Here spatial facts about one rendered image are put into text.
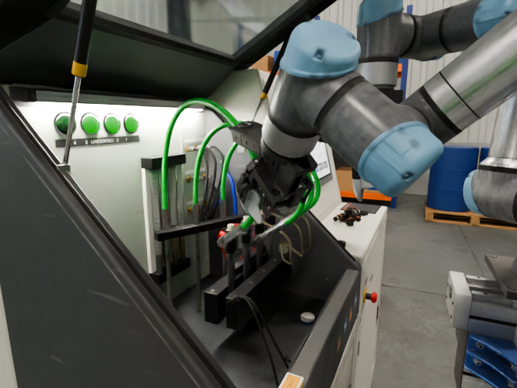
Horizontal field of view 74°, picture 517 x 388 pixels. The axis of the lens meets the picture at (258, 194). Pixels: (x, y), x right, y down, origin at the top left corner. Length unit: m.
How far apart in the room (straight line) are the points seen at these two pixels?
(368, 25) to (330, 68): 0.33
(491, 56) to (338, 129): 0.18
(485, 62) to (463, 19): 0.23
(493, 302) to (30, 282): 0.97
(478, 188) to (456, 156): 4.35
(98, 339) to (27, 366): 0.25
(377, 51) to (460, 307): 0.62
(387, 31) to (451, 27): 0.10
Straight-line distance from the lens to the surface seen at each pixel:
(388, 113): 0.36
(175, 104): 1.04
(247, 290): 0.88
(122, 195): 0.94
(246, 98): 1.17
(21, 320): 0.83
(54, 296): 0.71
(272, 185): 0.50
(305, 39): 0.37
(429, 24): 0.72
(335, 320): 0.84
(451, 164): 5.37
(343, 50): 0.37
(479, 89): 0.46
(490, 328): 1.00
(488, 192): 1.01
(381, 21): 0.68
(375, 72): 0.66
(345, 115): 0.35
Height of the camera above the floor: 1.39
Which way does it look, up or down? 12 degrees down
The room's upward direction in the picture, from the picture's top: straight up
